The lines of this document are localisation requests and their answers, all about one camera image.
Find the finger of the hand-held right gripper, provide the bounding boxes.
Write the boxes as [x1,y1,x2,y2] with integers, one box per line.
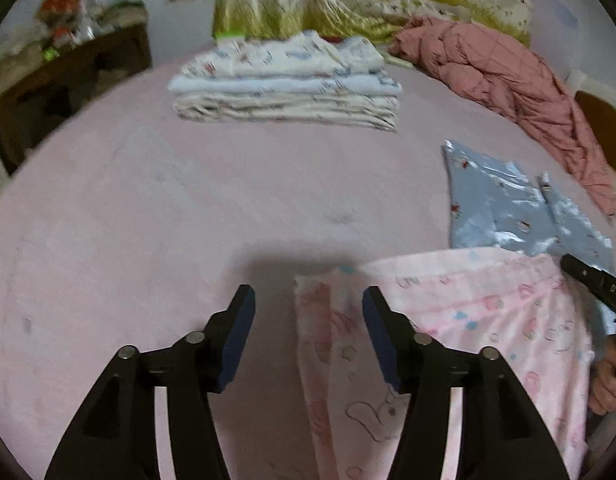
[560,254,608,292]

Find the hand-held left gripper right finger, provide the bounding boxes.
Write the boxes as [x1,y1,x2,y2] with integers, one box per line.
[362,285,571,480]

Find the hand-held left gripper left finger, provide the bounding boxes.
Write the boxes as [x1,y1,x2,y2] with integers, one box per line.
[44,284,257,480]

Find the pink cartoon print pants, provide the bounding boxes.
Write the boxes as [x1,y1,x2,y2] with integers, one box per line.
[293,247,596,480]

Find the blue satin pants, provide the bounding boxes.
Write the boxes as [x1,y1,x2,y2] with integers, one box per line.
[442,140,616,336]

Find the person's right hand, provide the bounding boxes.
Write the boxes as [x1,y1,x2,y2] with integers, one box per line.
[588,342,616,416]

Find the white and wooden headboard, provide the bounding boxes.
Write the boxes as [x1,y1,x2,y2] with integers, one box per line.
[562,70,616,177]

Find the pink checked quilt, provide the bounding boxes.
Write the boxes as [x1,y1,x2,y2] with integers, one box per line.
[388,15,616,214]

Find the folded cream cloth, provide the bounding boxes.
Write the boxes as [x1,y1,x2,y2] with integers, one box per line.
[173,91,401,134]

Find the folded light blue cloth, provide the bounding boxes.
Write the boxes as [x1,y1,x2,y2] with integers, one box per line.
[168,71,404,97]

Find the white printed crumpled garment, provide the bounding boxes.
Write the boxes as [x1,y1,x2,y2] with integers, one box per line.
[180,30,387,79]

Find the dark wooden desk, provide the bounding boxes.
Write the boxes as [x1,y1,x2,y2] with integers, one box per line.
[0,20,154,177]

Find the stack of books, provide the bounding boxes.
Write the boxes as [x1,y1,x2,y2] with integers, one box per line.
[95,2,147,29]

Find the clear spray bottle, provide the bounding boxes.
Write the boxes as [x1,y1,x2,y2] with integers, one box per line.
[78,10,97,42]

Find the red box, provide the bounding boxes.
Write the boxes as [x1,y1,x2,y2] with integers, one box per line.
[38,0,85,20]

